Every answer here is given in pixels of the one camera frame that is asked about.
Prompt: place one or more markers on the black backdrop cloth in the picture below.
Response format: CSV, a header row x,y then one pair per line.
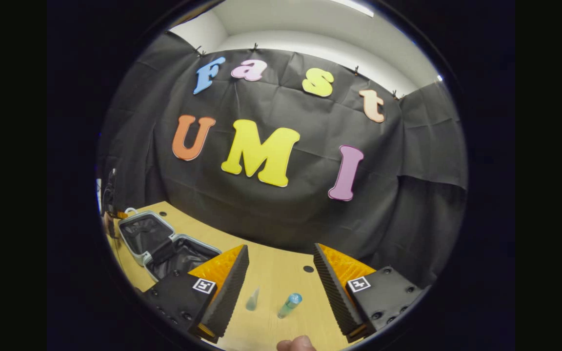
x,y
281,214

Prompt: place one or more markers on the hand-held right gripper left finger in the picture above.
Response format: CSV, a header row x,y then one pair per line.
x,y
230,287

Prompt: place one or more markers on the light blue suitcase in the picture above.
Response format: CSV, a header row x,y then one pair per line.
x,y
137,234

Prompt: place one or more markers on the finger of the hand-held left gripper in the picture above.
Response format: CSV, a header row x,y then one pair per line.
x,y
122,215

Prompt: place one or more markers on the blue capped clear bottle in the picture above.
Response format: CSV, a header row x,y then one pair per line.
x,y
288,307

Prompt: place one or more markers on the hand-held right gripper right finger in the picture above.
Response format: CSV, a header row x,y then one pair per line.
x,y
334,287

